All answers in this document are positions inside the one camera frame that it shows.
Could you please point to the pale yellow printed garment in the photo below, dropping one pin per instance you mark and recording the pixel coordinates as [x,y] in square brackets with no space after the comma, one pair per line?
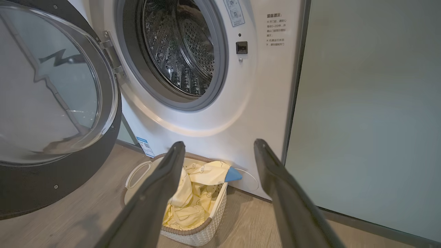
[193,206]

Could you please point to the steel perforated washer drum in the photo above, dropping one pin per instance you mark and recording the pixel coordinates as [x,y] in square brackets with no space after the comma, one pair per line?
[179,51]

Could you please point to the grey washing machine door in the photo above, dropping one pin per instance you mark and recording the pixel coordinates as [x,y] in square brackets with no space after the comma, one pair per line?
[51,103]

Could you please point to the metal door hinge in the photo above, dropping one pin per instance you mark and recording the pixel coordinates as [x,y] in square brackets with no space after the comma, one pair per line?
[112,55]

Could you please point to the blue pictogram warning sticker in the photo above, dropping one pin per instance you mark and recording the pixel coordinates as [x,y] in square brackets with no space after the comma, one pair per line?
[235,12]

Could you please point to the blue energy label sticker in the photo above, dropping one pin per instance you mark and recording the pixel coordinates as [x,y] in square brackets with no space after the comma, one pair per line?
[145,147]

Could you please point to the white front-load washing machine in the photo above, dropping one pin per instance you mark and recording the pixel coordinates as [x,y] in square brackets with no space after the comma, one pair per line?
[248,103]

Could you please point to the white perforated basket brown rim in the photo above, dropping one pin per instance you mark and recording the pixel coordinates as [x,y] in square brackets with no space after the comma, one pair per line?
[203,234]

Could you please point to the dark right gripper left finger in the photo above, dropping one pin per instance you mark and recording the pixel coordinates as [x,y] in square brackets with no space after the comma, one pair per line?
[144,213]

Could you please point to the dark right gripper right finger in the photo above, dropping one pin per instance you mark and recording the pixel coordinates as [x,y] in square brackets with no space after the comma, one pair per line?
[293,206]

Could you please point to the wide teal cabinet panel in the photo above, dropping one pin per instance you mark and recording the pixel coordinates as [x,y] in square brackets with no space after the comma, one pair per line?
[372,103]

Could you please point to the round drain filter cover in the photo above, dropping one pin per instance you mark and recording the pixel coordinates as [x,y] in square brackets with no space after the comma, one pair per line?
[253,182]

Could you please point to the printed caution text label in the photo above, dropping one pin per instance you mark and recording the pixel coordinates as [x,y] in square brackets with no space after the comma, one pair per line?
[276,29]

